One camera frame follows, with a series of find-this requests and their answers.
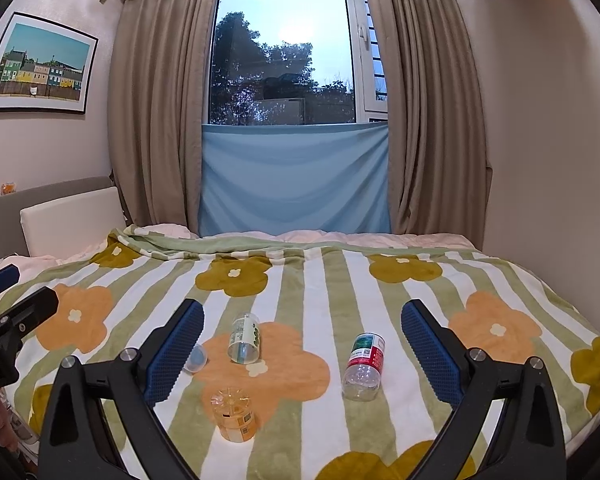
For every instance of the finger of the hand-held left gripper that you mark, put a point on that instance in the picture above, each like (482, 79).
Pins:
(30, 307)
(0, 280)

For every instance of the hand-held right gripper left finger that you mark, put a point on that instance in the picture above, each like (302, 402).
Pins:
(177, 347)

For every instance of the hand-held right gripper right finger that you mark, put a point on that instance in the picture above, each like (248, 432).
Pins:
(430, 347)

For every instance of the small clear plastic cup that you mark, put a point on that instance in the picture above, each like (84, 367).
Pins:
(197, 358)

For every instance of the clear cup with green label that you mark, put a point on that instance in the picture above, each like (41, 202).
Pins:
(243, 337)

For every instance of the clear cup with red label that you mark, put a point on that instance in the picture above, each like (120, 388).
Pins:
(364, 365)

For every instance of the orange clear plastic cup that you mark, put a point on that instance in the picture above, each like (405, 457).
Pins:
(235, 415)

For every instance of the grey bed headboard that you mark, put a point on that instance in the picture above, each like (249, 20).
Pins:
(0, 217)

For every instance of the white pillow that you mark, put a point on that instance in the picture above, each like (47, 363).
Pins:
(70, 222)

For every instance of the small orange jar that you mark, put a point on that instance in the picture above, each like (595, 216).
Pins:
(7, 189)

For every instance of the floral striped blanket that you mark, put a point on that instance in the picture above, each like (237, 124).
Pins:
(300, 285)

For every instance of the light blue cloth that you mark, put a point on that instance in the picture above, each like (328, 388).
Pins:
(295, 180)

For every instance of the framed picture of houses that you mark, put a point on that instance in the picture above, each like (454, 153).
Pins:
(42, 62)

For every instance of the beige curtain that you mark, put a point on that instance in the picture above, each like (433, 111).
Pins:
(430, 110)
(155, 110)

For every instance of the white framed window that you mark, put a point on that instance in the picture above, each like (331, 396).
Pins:
(285, 50)

